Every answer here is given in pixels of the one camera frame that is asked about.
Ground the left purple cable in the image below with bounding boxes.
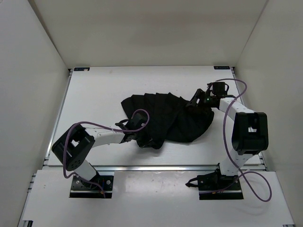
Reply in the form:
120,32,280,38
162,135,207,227
62,108,150,197

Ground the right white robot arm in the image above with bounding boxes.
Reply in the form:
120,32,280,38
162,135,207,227
186,88,268,193

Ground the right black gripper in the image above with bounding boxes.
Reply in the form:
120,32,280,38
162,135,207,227
186,89,213,116

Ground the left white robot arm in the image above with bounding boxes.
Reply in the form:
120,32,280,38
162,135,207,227
51,118,149,191

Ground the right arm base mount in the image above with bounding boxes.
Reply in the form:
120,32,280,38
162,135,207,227
185,168,244,200

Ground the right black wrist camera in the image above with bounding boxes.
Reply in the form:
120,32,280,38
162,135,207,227
208,82,229,96

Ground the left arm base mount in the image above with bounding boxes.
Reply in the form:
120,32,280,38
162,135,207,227
69,173,114,199

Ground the blue label sticker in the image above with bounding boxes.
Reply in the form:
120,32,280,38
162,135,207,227
73,67,90,71
214,66,230,70

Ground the purple cable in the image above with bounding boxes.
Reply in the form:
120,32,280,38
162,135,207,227
62,108,150,197
205,79,273,203

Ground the right blue label sticker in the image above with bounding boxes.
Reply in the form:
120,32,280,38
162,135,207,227
214,66,230,70

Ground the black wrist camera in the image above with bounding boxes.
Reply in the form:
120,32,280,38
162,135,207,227
128,113,147,130
208,82,229,96

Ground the left blue label sticker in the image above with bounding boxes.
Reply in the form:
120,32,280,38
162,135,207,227
73,67,90,71

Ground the black pleated skirt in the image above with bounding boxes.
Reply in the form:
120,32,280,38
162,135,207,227
121,93,214,149

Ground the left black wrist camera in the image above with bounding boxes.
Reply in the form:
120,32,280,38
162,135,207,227
128,113,147,130

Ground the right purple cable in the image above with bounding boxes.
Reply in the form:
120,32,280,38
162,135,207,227
205,79,273,203

